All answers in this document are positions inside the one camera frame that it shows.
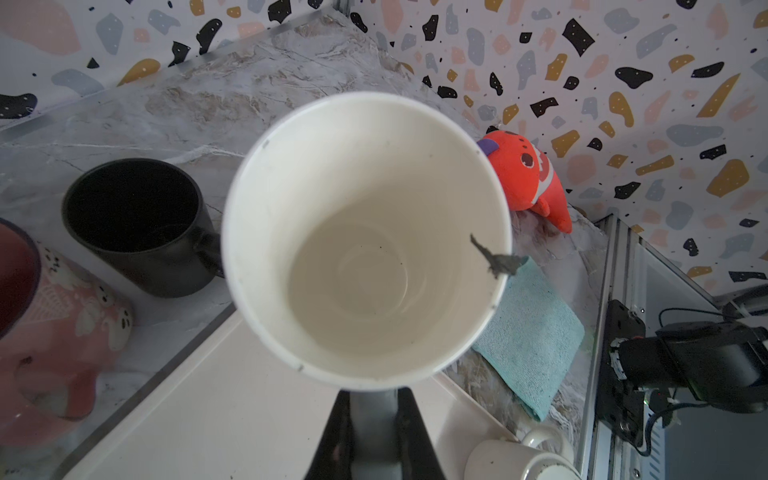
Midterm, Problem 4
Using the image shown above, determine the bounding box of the grey mug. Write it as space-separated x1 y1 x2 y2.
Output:
220 91 529 480

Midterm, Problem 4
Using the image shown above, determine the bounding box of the white mug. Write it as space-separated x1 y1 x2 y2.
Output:
464 426 581 480

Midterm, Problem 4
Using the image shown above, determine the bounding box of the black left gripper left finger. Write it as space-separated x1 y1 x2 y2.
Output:
304 390 354 480

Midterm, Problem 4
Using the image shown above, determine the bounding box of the red plush monster toy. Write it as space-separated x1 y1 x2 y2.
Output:
477 130 572 234

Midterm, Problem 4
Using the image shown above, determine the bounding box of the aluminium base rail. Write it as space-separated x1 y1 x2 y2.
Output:
575 214 716 479

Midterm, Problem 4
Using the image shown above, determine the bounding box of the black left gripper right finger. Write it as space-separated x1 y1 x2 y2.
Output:
395 387 446 480

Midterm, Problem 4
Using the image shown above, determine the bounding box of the pink ghost mug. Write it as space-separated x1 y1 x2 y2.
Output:
1 220 134 447

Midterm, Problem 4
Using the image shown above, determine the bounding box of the beige plastic tray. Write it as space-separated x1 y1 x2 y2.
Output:
59 308 520 480

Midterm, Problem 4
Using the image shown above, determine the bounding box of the black mug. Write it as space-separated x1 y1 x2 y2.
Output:
61 158 224 298

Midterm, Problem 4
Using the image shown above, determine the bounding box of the teal cloth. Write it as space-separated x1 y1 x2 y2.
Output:
472 261 585 422

